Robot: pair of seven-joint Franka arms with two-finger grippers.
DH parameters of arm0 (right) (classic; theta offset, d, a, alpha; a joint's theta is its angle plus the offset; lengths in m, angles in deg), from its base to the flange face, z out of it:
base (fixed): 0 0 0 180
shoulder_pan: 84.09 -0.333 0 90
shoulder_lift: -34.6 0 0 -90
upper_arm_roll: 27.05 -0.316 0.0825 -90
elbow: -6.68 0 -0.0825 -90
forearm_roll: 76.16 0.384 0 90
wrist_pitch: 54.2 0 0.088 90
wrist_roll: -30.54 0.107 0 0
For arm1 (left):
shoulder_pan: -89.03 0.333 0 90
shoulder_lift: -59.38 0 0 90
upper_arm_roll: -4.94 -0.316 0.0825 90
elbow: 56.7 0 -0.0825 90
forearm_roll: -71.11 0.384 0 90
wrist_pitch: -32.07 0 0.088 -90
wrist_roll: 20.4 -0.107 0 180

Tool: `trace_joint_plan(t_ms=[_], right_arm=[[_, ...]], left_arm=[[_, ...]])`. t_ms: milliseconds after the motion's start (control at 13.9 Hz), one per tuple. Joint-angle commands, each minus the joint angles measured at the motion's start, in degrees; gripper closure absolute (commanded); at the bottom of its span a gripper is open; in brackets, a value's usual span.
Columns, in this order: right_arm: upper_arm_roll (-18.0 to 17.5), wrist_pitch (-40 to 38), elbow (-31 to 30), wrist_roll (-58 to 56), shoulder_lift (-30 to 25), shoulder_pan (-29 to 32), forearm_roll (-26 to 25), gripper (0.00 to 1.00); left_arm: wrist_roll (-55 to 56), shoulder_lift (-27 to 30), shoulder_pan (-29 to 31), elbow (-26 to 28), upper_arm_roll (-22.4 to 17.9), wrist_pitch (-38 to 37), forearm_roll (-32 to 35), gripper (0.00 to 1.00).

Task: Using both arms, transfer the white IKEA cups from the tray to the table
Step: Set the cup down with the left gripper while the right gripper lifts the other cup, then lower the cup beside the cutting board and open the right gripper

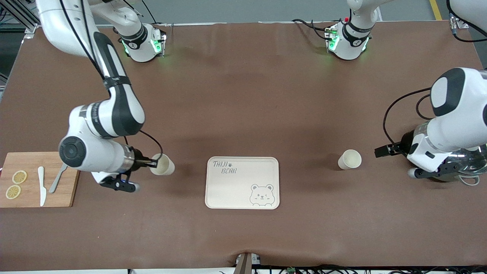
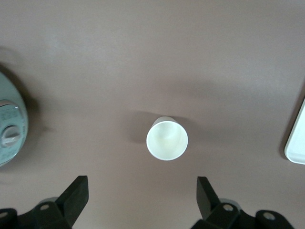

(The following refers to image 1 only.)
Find white plastic cup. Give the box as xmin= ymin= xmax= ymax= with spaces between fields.
xmin=338 ymin=149 xmax=362 ymax=170
xmin=150 ymin=153 xmax=176 ymax=176

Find grey plastic knife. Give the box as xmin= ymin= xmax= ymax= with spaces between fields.
xmin=49 ymin=164 xmax=69 ymax=194

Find glass pot lid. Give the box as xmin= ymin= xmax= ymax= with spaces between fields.
xmin=451 ymin=146 xmax=487 ymax=168

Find black left base cables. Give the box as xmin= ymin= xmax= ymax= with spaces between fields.
xmin=291 ymin=18 xmax=331 ymax=40

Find white bear print tray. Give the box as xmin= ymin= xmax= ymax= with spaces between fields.
xmin=205 ymin=156 xmax=280 ymax=210

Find black right base cable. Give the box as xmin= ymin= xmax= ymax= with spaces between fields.
xmin=143 ymin=0 xmax=158 ymax=24

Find wooden cutting board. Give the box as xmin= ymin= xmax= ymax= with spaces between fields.
xmin=0 ymin=151 xmax=84 ymax=208

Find table edge clamp bracket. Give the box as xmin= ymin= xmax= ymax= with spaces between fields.
xmin=235 ymin=252 xmax=262 ymax=274

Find white plastic knife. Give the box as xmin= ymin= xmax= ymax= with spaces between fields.
xmin=37 ymin=166 xmax=47 ymax=207

